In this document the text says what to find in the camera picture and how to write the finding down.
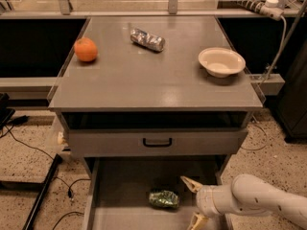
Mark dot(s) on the black drawer handle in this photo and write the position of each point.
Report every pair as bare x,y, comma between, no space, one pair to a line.
154,143

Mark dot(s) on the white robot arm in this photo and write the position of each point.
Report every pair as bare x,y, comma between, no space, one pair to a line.
246,195

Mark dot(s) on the grey drawer cabinet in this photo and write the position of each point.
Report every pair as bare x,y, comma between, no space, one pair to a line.
127,77

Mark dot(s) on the white power strip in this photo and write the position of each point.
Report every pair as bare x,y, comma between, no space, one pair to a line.
268,8

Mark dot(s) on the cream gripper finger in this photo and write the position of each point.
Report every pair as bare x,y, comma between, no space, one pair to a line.
197,221
191,184

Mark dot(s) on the silver crushed can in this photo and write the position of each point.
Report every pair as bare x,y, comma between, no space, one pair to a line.
147,40

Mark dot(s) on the green crushed can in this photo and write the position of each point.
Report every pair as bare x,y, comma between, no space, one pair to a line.
164,199

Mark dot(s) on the black metal floor stand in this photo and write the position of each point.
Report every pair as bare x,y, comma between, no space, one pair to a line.
40,188

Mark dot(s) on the grey top drawer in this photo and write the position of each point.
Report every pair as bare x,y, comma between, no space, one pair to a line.
154,133

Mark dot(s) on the grey open middle drawer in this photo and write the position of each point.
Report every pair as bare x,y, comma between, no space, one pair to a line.
118,197

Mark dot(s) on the orange fruit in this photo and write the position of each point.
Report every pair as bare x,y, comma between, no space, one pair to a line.
85,49

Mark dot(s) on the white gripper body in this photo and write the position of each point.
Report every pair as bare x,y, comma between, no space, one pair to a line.
207,200

